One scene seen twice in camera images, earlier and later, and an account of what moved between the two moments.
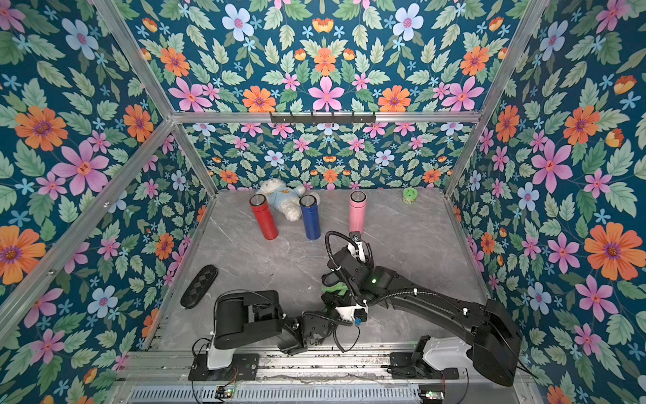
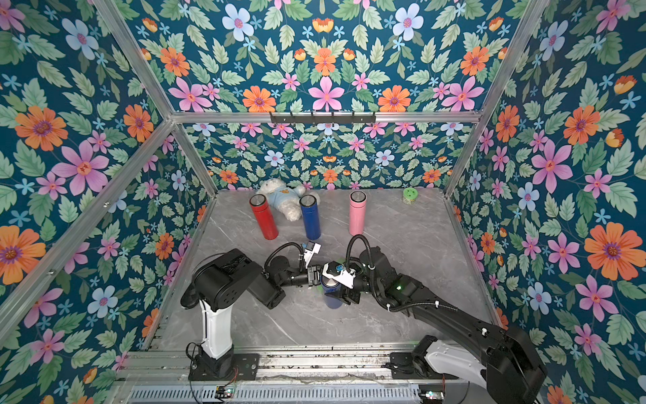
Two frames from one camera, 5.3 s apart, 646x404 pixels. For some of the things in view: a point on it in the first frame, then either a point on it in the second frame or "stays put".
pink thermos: x=357 y=200 stays put
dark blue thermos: x=310 y=212 stays put
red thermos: x=263 y=214 stays put
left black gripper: x=336 y=301 → x=313 y=276
